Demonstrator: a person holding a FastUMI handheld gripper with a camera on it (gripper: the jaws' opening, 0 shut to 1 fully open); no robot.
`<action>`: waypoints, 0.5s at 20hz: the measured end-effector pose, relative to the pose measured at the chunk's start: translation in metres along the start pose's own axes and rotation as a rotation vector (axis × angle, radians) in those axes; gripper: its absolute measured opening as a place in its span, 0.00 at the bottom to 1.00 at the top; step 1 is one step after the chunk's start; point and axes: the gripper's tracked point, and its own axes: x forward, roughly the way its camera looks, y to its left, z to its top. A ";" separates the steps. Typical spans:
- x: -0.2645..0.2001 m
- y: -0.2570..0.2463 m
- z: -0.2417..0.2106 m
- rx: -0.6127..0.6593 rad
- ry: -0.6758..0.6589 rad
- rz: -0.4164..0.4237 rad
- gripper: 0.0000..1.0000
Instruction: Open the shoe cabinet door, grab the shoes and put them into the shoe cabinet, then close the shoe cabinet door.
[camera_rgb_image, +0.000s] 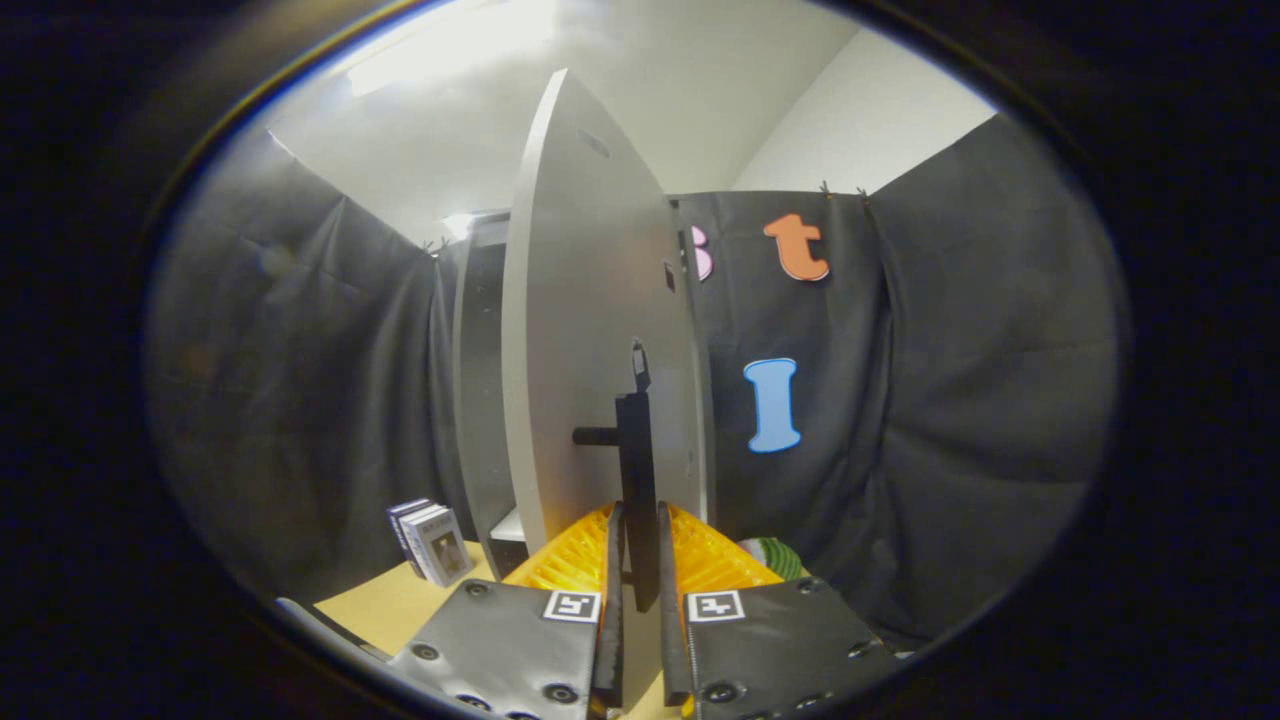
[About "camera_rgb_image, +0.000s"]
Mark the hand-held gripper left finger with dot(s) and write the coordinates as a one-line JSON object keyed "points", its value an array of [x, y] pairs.
{"points": [[612, 600]]}

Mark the black backdrop cloth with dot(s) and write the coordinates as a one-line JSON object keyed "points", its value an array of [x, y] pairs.
{"points": [[950, 400]]}

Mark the grey shoe cabinet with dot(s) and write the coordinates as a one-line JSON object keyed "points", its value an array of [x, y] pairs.
{"points": [[480, 400]]}

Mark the grey shoe cabinet door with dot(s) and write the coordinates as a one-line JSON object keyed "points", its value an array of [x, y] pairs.
{"points": [[580, 300]]}

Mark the blue cover book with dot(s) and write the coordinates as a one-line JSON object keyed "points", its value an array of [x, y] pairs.
{"points": [[400, 520]]}

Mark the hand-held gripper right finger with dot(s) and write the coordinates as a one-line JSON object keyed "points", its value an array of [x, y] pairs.
{"points": [[672, 600]]}

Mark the white lace-up shoe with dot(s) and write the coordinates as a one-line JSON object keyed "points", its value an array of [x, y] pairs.
{"points": [[772, 558]]}

